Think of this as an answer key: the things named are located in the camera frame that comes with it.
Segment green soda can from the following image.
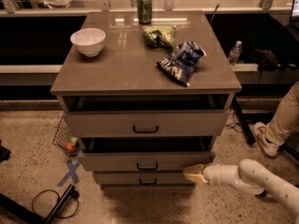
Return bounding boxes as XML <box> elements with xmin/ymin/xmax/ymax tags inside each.
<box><xmin>137</xmin><ymin>0</ymin><xmax>152</xmax><ymax>24</ymax></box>

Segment grey drawer cabinet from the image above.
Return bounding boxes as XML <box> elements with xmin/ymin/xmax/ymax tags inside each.
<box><xmin>50</xmin><ymin>10</ymin><xmax>243</xmax><ymax>189</ymax></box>

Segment grey drawer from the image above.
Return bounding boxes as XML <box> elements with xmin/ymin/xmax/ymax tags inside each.
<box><xmin>93</xmin><ymin>172</ymin><xmax>193</xmax><ymax>188</ymax></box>
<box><xmin>79</xmin><ymin>136</ymin><xmax>215</xmax><ymax>173</ymax></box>
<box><xmin>64</xmin><ymin>111</ymin><xmax>228</xmax><ymax>137</ymax></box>

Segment blue chip bag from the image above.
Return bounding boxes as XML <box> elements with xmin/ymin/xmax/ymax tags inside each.
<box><xmin>157</xmin><ymin>40</ymin><xmax>206</xmax><ymax>87</ymax></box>

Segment black stand leg left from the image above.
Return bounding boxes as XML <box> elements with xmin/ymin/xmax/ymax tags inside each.
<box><xmin>0</xmin><ymin>185</ymin><xmax>79</xmax><ymax>224</ymax></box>

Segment black bag on ledge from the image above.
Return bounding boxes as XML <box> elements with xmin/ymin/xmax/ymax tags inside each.
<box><xmin>251</xmin><ymin>49</ymin><xmax>299</xmax><ymax>72</ymax></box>

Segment orange green item in basket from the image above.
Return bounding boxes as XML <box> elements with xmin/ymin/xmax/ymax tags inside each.
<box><xmin>64</xmin><ymin>134</ymin><xmax>78</xmax><ymax>153</ymax></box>

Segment black table leg right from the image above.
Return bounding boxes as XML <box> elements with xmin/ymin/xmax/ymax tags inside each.
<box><xmin>232</xmin><ymin>97</ymin><xmax>255</xmax><ymax>145</ymax></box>

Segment black cable on floor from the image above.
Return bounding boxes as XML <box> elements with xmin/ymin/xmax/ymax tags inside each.
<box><xmin>31</xmin><ymin>189</ymin><xmax>80</xmax><ymax>219</ymax></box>

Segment clear water bottle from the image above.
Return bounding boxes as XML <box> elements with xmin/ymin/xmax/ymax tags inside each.
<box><xmin>228</xmin><ymin>41</ymin><xmax>242</xmax><ymax>65</ymax></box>

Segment white bowl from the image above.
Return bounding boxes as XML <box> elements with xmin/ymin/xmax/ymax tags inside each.
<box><xmin>70</xmin><ymin>28</ymin><xmax>106</xmax><ymax>57</ymax></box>

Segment white sneaker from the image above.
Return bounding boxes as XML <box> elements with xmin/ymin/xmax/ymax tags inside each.
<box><xmin>253</xmin><ymin>122</ymin><xmax>278</xmax><ymax>159</ymax></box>

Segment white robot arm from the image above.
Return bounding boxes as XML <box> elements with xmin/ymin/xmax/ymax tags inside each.
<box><xmin>183</xmin><ymin>159</ymin><xmax>299</xmax><ymax>224</ymax></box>

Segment wire mesh basket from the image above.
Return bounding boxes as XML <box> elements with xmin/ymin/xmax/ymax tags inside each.
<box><xmin>52</xmin><ymin>118</ymin><xmax>80</xmax><ymax>157</ymax></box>

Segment person's leg beige trousers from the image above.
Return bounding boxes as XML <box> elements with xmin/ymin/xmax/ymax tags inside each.
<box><xmin>265</xmin><ymin>81</ymin><xmax>299</xmax><ymax>146</ymax></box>

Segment green chip bag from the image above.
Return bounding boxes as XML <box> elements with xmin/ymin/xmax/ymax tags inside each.
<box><xmin>143</xmin><ymin>25</ymin><xmax>175</xmax><ymax>47</ymax></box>

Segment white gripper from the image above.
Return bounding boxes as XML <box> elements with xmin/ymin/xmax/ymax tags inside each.
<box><xmin>183</xmin><ymin>164</ymin><xmax>221</xmax><ymax>186</ymax></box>

